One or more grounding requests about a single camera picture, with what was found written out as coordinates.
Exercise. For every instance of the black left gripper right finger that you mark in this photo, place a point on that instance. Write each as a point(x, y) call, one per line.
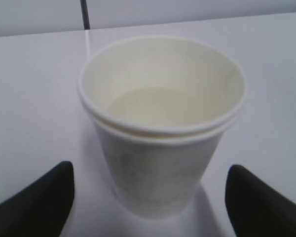
point(255, 209)

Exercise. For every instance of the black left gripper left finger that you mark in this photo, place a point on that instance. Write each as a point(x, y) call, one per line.
point(41, 209)

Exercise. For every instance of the white paper cup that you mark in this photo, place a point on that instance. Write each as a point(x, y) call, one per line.
point(160, 105)

